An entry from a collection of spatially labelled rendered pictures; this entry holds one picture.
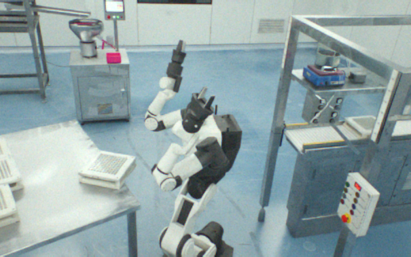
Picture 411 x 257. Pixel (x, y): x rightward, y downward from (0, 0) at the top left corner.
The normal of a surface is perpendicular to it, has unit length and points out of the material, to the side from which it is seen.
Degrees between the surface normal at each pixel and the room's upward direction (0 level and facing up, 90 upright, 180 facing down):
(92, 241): 0
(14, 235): 0
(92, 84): 90
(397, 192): 90
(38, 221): 0
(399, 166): 90
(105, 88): 89
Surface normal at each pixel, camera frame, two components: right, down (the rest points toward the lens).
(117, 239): 0.07, -0.87
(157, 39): 0.28, 0.48
